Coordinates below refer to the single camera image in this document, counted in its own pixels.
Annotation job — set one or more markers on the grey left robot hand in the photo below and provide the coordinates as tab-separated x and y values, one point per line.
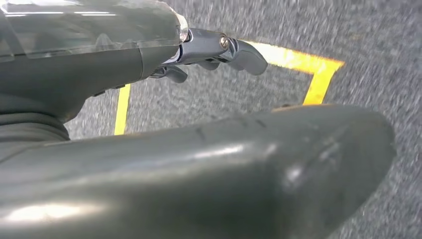
197	181

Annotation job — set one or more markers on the yellow floor tape square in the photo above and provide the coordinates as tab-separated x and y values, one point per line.
318	85

